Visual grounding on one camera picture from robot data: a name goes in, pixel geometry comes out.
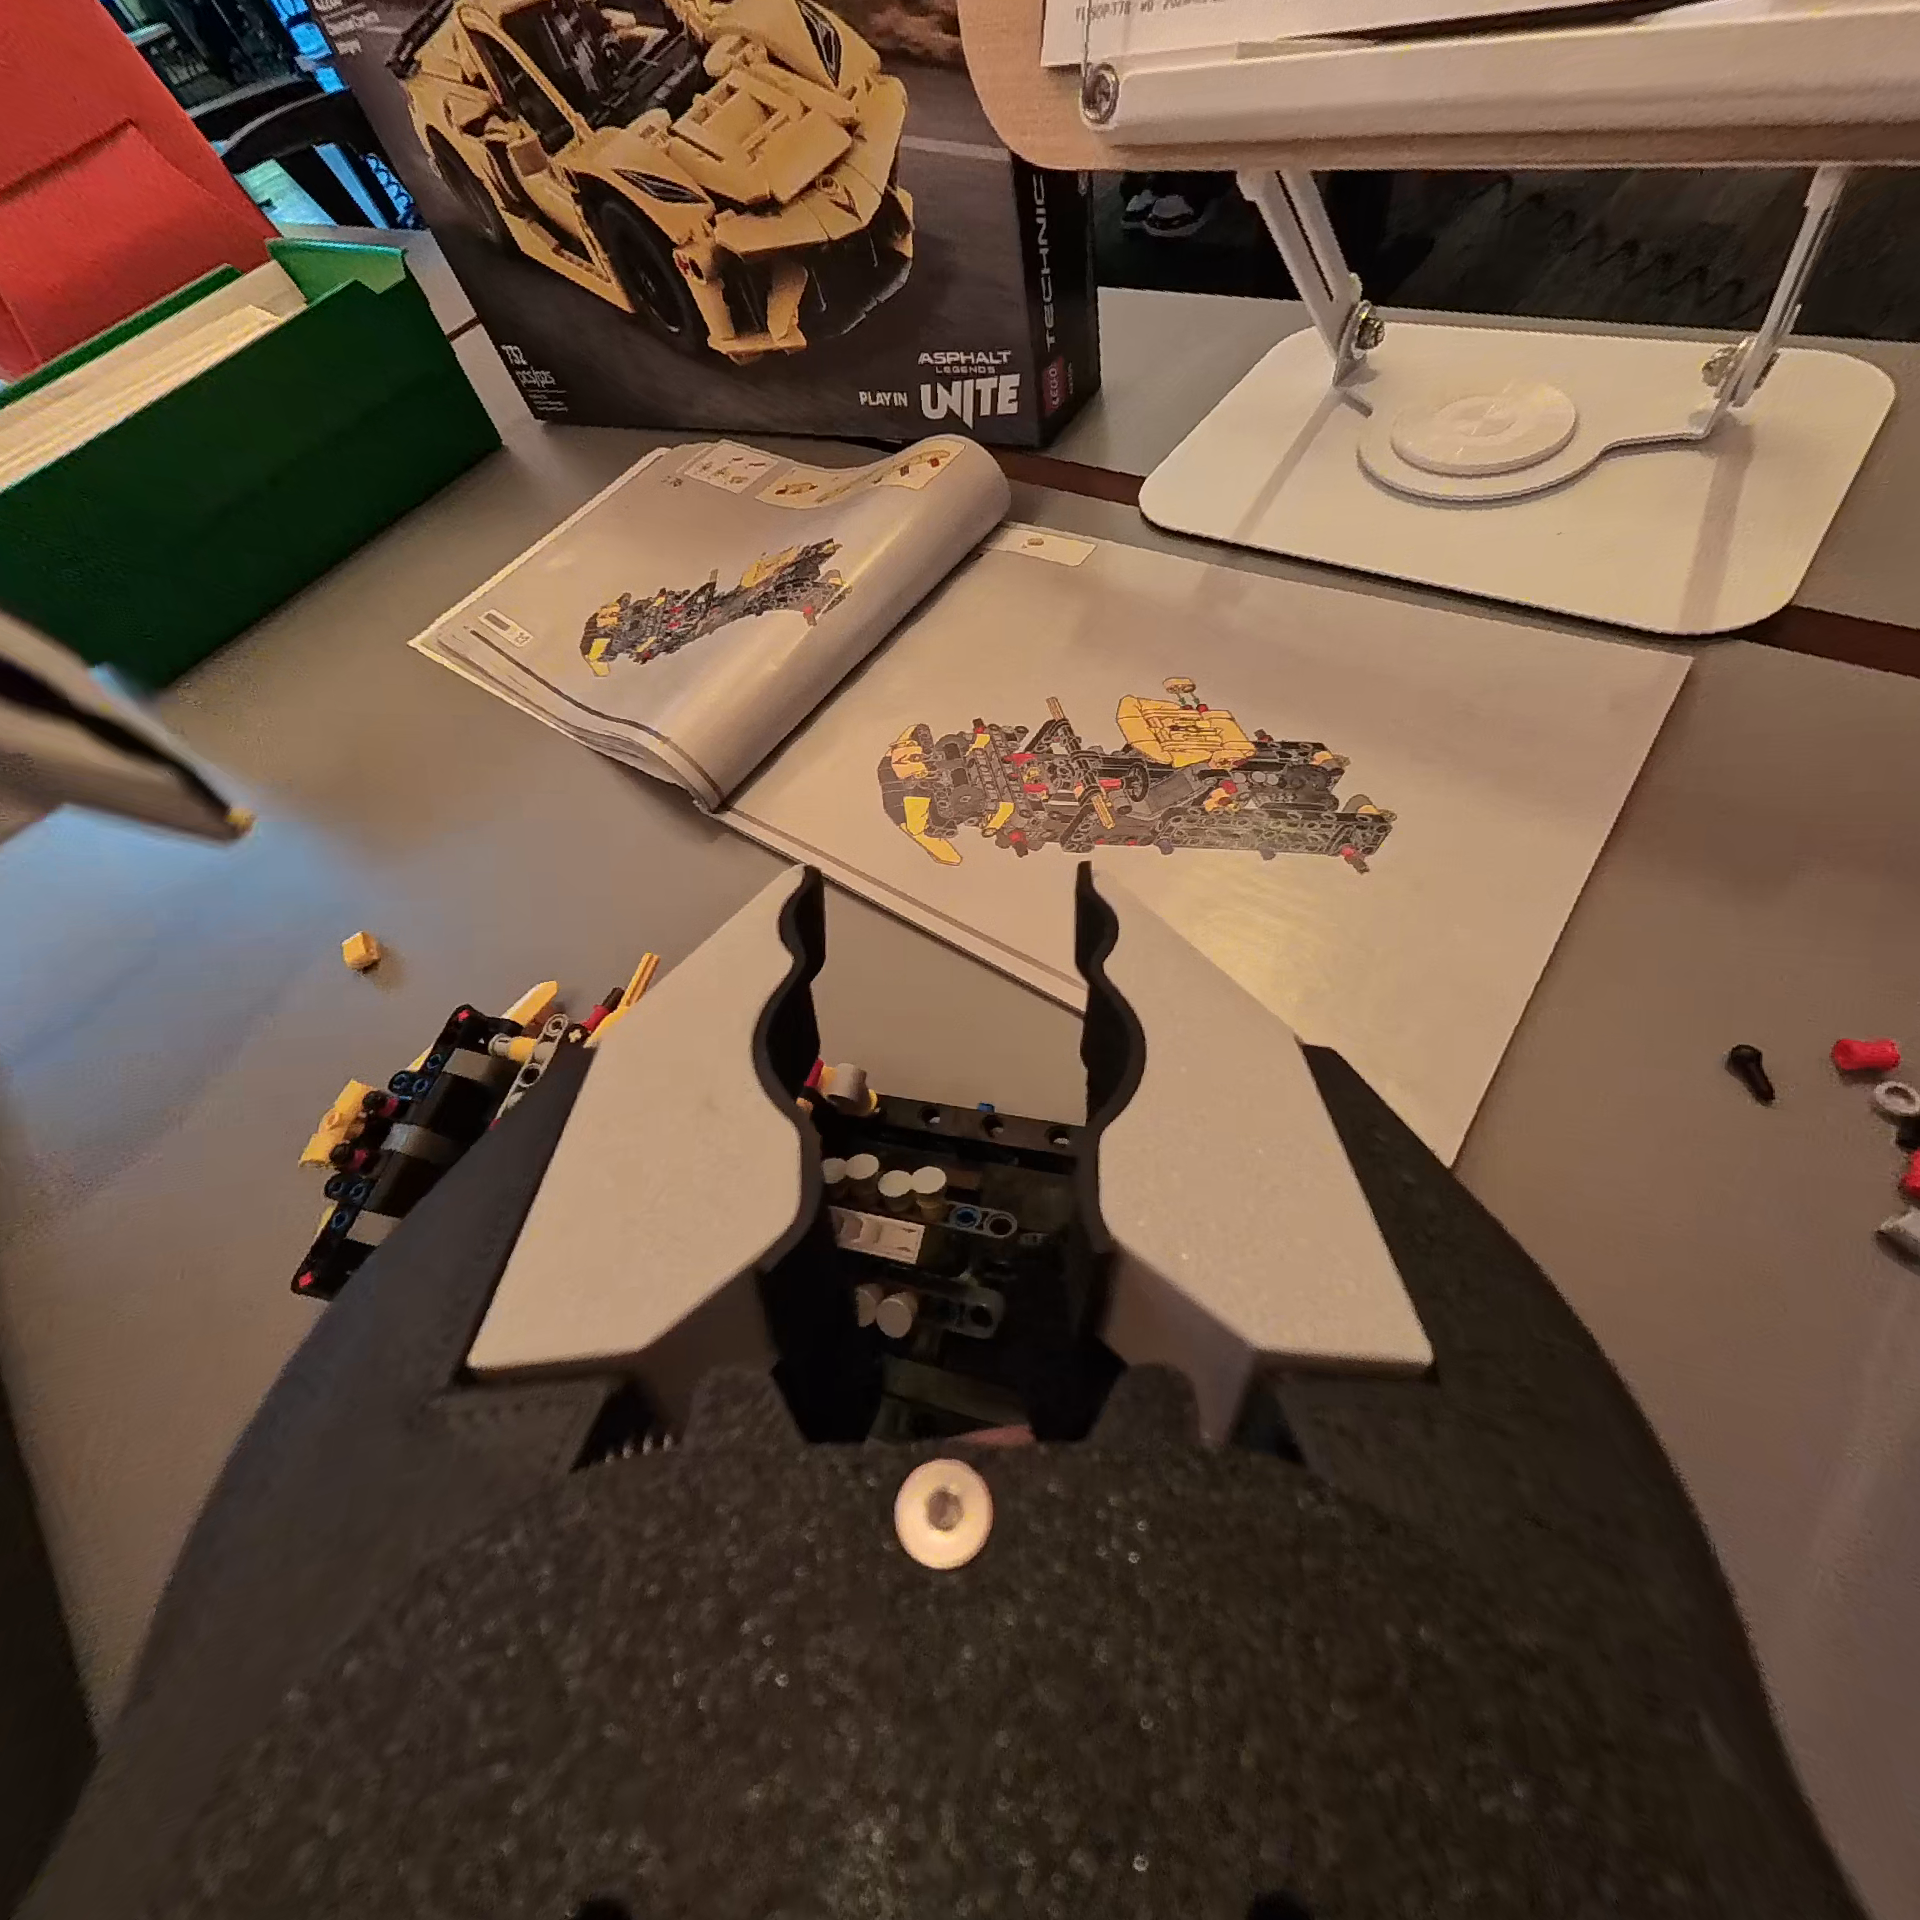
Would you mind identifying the black perforated pad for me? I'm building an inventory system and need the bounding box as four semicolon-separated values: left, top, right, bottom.
0;1351;98;1848

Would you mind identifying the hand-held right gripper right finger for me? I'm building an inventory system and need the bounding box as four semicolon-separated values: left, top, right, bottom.
1032;861;1438;1453

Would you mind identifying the red box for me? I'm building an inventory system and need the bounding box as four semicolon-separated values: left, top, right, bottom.
0;0;286;385

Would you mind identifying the yellow black toy brick car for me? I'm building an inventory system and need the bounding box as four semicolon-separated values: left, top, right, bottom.
288;953;1105;1427

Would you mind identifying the open instruction booklet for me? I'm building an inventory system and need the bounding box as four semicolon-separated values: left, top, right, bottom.
408;436;1697;1169

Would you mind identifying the grey desk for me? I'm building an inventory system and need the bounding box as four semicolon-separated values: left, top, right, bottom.
0;225;1920;1920

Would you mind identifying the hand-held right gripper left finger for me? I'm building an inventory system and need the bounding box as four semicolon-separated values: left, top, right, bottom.
465;864;886;1448

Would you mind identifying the white sheets stack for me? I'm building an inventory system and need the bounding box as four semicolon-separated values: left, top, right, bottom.
0;305;292;488

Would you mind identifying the toy car set box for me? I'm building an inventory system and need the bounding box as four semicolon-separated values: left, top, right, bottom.
353;0;1105;449

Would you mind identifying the printed paper sheet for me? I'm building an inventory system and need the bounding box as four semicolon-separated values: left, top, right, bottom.
1041;0;1653;73

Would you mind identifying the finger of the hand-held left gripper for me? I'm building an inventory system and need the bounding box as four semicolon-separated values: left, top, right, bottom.
0;695;256;845
0;604;229;792

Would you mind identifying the green box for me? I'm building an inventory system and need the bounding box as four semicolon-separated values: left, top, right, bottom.
0;237;504;696

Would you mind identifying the white document stand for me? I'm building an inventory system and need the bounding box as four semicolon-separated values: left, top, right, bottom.
957;0;1920;640

